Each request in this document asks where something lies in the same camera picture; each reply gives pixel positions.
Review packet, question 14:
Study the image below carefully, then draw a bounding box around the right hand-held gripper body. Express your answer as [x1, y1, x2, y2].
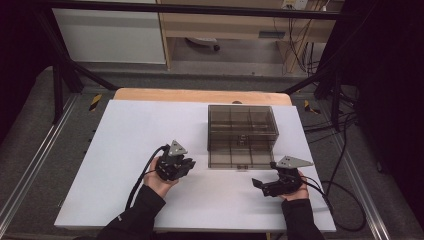
[269, 155, 315, 197]

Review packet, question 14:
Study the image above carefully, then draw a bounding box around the aluminium floor rail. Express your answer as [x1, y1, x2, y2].
[328, 131, 393, 240]
[0, 94, 80, 228]

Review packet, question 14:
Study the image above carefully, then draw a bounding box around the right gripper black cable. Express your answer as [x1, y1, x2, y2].
[298, 173, 368, 233]

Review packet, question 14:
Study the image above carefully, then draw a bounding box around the person's left hand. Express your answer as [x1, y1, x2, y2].
[142, 156, 180, 200]

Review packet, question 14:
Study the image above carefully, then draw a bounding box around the person's right hand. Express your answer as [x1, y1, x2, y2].
[278, 170, 310, 202]

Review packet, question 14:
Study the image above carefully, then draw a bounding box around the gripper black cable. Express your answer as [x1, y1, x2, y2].
[124, 144, 170, 212]
[298, 173, 368, 233]

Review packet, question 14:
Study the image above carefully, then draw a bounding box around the yellow black tape strip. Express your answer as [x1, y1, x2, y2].
[303, 99, 321, 115]
[88, 93, 103, 112]

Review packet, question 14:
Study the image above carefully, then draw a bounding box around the desk cable bundle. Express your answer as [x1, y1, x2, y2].
[272, 9, 329, 77]

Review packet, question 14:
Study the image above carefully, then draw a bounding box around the black floor cable bundle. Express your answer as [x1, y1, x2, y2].
[302, 108, 359, 144]

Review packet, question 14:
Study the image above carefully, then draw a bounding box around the light wooden desk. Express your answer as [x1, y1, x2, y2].
[156, 0, 345, 73]

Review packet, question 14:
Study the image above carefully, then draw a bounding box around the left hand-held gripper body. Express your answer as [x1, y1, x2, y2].
[154, 139, 189, 182]

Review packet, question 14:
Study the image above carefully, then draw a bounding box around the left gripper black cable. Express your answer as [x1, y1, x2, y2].
[124, 144, 170, 212]

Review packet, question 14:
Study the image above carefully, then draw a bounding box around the smoky transparent drawer cabinet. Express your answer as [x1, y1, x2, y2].
[207, 104, 280, 170]

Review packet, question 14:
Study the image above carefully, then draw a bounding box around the white power strip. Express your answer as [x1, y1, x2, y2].
[281, 0, 310, 11]

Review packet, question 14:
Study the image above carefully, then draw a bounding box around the dark curtain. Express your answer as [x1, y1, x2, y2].
[0, 0, 56, 143]
[343, 0, 424, 229]

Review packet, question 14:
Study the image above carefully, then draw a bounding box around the black metal frame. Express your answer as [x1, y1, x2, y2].
[33, 0, 355, 132]

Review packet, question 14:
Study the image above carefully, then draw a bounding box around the white chair base with caster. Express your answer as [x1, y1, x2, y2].
[184, 36, 222, 52]

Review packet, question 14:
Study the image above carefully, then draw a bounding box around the white cabinet panel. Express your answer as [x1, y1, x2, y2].
[52, 7, 167, 65]

